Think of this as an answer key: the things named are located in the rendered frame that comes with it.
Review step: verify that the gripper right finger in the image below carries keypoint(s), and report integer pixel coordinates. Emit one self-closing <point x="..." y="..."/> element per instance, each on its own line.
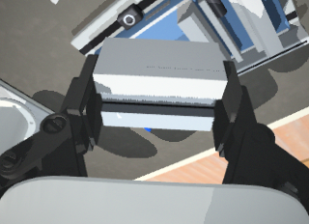
<point x="249" y="147"/>

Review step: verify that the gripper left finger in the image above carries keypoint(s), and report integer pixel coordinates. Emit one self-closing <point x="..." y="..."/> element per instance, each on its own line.
<point x="52" y="150"/>

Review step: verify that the white flat bar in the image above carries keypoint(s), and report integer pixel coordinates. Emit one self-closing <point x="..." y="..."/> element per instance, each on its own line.
<point x="221" y="29"/>

